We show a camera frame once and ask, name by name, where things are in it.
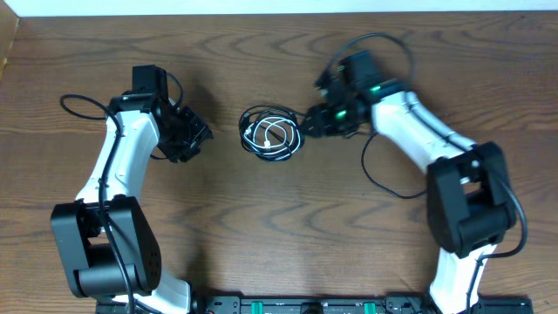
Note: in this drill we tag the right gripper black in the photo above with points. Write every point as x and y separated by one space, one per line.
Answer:
326 121

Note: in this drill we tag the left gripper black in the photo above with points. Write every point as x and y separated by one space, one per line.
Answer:
201 130

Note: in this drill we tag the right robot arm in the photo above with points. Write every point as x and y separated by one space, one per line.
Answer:
469 202

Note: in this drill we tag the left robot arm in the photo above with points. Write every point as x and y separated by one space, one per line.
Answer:
107 249

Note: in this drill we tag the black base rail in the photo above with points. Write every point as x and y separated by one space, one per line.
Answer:
392 304

